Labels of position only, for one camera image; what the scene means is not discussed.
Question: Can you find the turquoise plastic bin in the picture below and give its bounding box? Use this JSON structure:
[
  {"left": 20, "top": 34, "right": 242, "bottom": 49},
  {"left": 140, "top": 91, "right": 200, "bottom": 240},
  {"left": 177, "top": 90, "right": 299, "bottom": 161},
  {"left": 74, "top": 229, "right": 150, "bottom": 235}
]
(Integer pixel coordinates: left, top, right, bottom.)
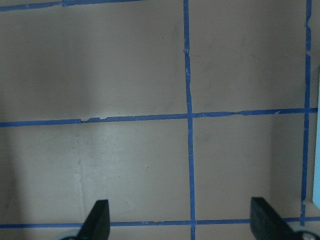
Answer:
[{"left": 312, "top": 65, "right": 320, "bottom": 208}]

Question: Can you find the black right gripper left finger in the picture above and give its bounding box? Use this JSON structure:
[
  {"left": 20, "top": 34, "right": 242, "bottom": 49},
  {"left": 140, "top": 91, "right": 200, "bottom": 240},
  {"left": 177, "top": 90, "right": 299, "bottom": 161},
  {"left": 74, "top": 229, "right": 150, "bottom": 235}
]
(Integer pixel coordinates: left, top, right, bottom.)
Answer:
[{"left": 75, "top": 199, "right": 111, "bottom": 240}]

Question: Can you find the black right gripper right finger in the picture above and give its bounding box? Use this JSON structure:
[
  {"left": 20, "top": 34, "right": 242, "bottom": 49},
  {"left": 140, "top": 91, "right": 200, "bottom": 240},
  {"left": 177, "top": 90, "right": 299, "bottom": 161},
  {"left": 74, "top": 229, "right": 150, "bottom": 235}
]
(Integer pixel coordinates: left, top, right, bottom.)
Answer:
[{"left": 250, "top": 197, "right": 303, "bottom": 240}]

